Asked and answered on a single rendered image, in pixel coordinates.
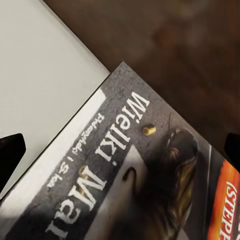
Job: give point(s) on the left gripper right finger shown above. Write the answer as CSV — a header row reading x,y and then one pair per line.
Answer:
x,y
232,149

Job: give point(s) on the bed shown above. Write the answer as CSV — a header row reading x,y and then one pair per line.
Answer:
x,y
54,54

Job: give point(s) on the hardback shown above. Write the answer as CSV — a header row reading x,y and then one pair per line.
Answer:
x,y
126,166

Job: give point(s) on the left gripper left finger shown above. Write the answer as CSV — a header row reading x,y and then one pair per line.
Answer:
x,y
12,150

